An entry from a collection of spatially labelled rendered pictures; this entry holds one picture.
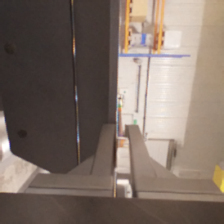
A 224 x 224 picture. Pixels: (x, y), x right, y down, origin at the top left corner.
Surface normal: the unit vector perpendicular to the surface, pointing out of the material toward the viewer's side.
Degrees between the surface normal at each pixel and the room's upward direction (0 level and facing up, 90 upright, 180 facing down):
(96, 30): 90
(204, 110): 90
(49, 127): 90
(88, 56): 90
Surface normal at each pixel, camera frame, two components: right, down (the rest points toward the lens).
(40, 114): -0.04, 0.27
